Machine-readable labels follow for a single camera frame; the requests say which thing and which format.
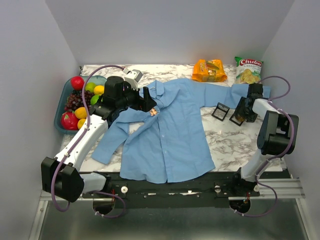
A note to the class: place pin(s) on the red toy apple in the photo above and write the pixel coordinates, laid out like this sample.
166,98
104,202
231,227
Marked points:
77,83

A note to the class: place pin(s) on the orange mango gummy bag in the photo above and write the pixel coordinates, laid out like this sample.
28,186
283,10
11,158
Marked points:
209,71

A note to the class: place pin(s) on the orange toy fruit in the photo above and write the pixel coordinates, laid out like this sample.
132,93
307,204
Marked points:
80,123
99,90

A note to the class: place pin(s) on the pink toy dragon fruit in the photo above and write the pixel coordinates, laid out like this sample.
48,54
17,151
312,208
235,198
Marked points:
69,121

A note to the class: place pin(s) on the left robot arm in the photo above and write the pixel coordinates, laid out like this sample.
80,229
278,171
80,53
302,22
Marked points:
61,175

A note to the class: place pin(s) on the black brooch box yellow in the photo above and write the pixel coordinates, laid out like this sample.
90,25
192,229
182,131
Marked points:
238,117

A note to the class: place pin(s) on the black brooch box red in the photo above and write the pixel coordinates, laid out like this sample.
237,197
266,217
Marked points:
220,112

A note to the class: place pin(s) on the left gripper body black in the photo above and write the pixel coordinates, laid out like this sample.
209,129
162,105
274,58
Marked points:
133,100

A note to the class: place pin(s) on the green toy lime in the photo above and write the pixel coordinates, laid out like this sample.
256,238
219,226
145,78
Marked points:
94,99
89,87

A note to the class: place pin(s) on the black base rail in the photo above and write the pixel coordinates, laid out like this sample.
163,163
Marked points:
213,189

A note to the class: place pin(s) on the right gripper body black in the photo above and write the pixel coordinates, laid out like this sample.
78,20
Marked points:
245,112

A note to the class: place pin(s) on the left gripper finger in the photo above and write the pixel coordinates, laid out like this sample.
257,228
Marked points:
148,104
146,93

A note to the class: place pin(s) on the dark toy grape bunch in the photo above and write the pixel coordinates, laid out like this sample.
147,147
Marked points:
75,101

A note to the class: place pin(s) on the red orange leaf brooch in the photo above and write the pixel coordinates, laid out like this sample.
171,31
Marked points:
153,112

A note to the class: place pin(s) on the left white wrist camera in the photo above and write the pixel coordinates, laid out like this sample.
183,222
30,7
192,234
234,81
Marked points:
133,77

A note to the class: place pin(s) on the light blue button shirt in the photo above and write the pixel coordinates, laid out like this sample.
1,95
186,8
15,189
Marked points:
169,146

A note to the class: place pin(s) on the green cassava chips bag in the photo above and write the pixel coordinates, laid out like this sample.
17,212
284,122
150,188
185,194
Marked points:
248,71

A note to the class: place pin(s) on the yellow toy lemon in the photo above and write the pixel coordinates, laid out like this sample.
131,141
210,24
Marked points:
80,113

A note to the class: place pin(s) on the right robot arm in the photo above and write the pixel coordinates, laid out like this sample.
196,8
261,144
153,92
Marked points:
276,138

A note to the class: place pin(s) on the teal plastic fruit basin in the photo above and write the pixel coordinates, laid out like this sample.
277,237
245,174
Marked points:
66,91

